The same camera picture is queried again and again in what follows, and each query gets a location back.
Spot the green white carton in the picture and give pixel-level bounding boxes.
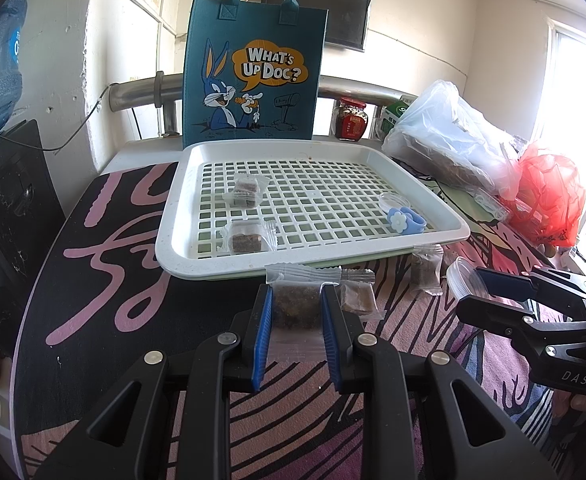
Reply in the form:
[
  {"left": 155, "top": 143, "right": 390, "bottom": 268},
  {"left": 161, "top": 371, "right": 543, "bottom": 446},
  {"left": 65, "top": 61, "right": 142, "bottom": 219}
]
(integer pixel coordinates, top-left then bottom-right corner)
[{"left": 373, "top": 100, "right": 416, "bottom": 141}]

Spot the metal pipe rail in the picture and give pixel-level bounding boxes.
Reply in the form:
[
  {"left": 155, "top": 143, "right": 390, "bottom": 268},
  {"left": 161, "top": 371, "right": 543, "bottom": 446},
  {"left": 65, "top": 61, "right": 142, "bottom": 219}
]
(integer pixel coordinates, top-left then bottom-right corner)
[{"left": 109, "top": 71, "right": 414, "bottom": 138}]

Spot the red plastic bag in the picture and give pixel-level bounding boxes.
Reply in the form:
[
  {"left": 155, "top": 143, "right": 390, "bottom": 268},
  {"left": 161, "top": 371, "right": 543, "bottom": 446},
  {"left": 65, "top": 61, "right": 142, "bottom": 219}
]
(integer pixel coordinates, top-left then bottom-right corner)
[{"left": 503, "top": 141, "right": 586, "bottom": 248}]

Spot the thin black wire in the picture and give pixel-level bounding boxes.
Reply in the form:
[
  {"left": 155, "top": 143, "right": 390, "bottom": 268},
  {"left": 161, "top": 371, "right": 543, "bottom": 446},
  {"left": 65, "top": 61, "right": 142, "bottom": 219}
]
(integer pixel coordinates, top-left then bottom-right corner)
[{"left": 0, "top": 85, "right": 111, "bottom": 153}]

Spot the clear round lid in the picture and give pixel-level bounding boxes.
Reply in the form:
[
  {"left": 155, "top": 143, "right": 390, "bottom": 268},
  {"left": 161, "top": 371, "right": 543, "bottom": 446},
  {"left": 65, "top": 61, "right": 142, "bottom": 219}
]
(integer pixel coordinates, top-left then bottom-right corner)
[{"left": 379, "top": 191, "right": 413, "bottom": 212}]

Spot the red lid sauce jar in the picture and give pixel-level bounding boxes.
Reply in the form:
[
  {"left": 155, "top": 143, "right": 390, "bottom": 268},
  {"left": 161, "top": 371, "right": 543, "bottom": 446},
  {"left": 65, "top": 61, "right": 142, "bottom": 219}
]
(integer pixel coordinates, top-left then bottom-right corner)
[{"left": 334, "top": 96, "right": 370, "bottom": 142}]

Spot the printed pink blanket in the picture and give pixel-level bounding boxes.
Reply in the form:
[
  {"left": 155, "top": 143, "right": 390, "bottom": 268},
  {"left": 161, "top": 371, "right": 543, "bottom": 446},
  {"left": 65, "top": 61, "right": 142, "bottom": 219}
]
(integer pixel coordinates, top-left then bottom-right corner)
[{"left": 8, "top": 160, "right": 586, "bottom": 480}]

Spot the packet of white clips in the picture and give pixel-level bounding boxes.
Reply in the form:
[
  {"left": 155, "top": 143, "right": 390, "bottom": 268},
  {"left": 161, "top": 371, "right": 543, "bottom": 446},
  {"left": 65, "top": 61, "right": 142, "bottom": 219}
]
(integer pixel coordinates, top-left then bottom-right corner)
[{"left": 468, "top": 187, "right": 511, "bottom": 221}]

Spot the black speaker box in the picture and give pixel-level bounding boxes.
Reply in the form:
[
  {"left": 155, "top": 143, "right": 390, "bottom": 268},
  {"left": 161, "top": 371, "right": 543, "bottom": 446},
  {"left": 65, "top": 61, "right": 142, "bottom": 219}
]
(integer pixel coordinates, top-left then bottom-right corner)
[{"left": 0, "top": 119, "right": 66, "bottom": 306}]

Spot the teal cartoon tote bag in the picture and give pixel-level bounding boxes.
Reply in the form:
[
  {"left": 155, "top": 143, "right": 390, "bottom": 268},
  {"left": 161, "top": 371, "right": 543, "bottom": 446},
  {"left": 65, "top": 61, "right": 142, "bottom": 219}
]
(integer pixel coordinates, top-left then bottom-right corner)
[{"left": 180, "top": 0, "right": 330, "bottom": 151}]

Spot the person's right hand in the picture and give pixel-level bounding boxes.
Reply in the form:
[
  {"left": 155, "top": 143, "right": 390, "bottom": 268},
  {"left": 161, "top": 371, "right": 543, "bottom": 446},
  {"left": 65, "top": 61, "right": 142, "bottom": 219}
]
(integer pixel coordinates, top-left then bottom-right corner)
[{"left": 553, "top": 391, "right": 586, "bottom": 423}]

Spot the brown cube clear packet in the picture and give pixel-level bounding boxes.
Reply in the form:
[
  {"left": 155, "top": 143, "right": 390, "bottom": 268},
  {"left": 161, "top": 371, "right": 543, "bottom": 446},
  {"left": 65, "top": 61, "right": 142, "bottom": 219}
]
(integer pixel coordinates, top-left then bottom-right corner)
[
  {"left": 409, "top": 244, "right": 446, "bottom": 297},
  {"left": 338, "top": 268, "right": 386, "bottom": 322},
  {"left": 220, "top": 220, "right": 279, "bottom": 256},
  {"left": 264, "top": 262, "right": 344, "bottom": 361},
  {"left": 221, "top": 175, "right": 269, "bottom": 208}
]

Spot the blue screw clamp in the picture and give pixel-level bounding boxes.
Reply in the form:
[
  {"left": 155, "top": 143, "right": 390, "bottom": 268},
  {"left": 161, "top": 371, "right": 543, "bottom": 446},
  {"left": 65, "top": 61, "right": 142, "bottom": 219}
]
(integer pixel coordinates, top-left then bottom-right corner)
[{"left": 385, "top": 207, "right": 426, "bottom": 236}]

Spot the white perforated tray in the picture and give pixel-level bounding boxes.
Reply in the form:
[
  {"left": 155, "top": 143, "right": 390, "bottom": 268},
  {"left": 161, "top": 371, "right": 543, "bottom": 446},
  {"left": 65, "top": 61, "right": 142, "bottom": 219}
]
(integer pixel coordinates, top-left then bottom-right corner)
[{"left": 154, "top": 140, "right": 472, "bottom": 281}]

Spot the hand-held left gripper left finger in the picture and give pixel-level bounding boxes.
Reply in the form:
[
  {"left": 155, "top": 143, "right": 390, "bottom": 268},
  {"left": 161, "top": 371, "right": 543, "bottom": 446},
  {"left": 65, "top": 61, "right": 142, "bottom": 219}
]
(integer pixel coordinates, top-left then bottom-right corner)
[{"left": 33, "top": 282, "right": 274, "bottom": 480}]

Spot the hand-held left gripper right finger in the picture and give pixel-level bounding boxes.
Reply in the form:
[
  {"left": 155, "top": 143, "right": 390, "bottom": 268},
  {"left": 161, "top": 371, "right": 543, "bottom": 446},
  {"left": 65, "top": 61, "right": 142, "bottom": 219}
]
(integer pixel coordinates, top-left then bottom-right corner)
[{"left": 320, "top": 282, "right": 558, "bottom": 480}]

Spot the large clear plastic bag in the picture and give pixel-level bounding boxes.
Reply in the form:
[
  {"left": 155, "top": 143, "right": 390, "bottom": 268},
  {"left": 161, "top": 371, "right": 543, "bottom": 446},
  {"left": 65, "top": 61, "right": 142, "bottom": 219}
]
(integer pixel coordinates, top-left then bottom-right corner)
[{"left": 382, "top": 79, "right": 528, "bottom": 198}]

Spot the black wall television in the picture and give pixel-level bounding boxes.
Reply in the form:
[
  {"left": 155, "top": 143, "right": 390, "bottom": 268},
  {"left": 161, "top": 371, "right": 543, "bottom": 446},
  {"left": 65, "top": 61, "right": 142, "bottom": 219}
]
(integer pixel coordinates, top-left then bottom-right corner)
[{"left": 260, "top": 0, "right": 373, "bottom": 52}]

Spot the window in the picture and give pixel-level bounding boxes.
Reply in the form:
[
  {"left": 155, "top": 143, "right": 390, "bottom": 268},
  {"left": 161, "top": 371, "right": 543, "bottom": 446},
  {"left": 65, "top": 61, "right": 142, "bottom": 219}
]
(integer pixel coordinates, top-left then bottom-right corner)
[{"left": 548, "top": 17, "right": 586, "bottom": 186}]

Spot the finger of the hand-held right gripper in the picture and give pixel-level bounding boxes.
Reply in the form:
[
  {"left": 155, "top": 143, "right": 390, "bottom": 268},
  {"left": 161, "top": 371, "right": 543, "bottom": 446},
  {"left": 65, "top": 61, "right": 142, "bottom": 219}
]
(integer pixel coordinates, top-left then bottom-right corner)
[
  {"left": 474, "top": 266, "right": 586, "bottom": 306},
  {"left": 454, "top": 292, "right": 586, "bottom": 361}
]

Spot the small clear plastic jar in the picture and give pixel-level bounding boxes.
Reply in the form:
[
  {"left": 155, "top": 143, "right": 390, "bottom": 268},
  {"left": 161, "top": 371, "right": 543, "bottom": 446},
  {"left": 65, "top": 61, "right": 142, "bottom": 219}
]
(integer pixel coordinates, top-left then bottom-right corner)
[{"left": 444, "top": 256, "right": 490, "bottom": 303}]

